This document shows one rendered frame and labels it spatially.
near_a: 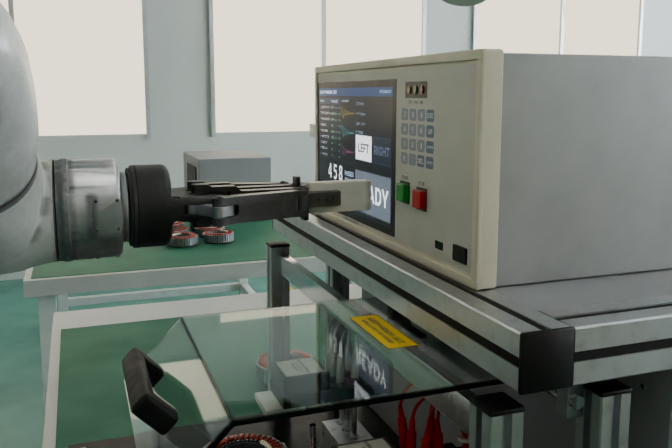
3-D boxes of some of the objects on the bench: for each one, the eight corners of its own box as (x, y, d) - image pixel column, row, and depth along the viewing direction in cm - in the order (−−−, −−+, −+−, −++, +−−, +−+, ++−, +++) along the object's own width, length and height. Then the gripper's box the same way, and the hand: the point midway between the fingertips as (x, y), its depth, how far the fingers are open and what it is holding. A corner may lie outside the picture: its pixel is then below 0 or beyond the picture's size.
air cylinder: (339, 483, 95) (339, 444, 95) (321, 456, 102) (321, 420, 101) (374, 476, 97) (374, 438, 96) (354, 450, 104) (354, 414, 103)
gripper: (121, 234, 71) (345, 220, 79) (131, 263, 59) (394, 242, 67) (118, 159, 70) (345, 152, 78) (128, 173, 58) (395, 163, 66)
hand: (336, 196), depth 72 cm, fingers closed
